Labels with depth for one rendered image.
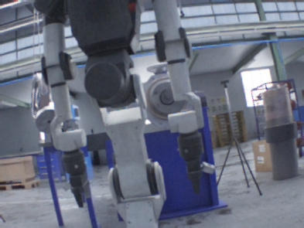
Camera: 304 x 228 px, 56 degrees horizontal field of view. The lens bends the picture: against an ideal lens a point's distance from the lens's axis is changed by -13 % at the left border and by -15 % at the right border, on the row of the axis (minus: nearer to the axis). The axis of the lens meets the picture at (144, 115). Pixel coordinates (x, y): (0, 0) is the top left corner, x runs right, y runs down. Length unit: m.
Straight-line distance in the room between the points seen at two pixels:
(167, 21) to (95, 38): 0.26
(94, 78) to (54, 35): 0.34
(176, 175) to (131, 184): 1.94
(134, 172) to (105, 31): 0.51
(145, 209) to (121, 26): 0.65
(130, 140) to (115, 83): 0.29
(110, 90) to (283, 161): 3.06
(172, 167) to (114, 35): 2.21
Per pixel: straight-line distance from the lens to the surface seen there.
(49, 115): 2.16
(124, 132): 1.15
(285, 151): 3.78
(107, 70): 0.94
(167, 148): 3.08
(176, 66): 1.11
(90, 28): 1.05
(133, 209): 1.22
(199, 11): 10.39
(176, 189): 3.13
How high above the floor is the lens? 0.75
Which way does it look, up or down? 4 degrees up
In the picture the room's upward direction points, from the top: 9 degrees counter-clockwise
